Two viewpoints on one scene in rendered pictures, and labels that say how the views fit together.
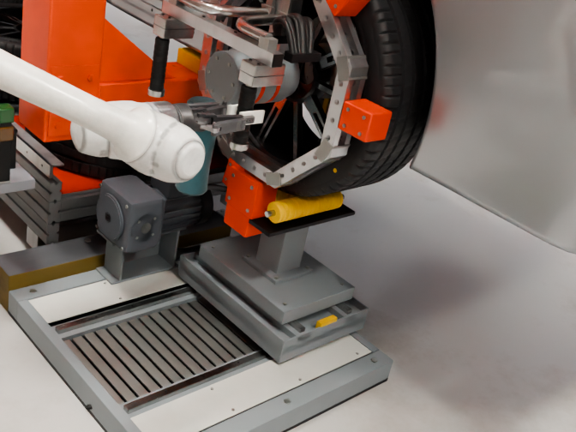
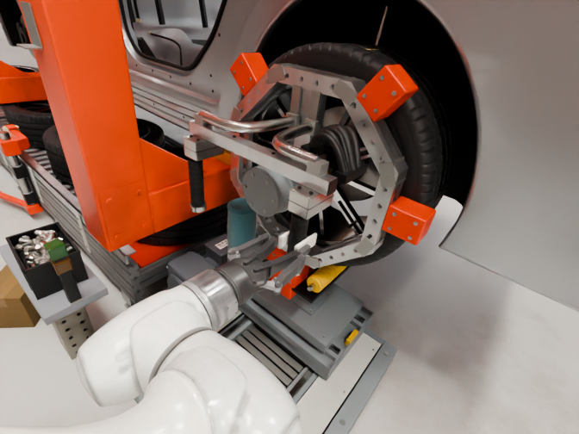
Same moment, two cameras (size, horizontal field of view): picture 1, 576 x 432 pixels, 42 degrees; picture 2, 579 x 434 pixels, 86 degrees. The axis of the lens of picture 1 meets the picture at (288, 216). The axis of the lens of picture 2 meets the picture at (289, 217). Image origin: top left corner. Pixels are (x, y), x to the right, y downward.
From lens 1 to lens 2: 1.09 m
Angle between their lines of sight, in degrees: 8
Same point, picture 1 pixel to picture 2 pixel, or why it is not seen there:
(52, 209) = (134, 283)
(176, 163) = not seen: outside the picture
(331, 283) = (347, 302)
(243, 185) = not seen: hidden behind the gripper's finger
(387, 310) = (371, 293)
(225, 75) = (264, 191)
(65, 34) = (103, 162)
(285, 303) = (323, 336)
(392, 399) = (401, 377)
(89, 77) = (137, 192)
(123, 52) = (164, 164)
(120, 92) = (168, 195)
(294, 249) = not seen: hidden behind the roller
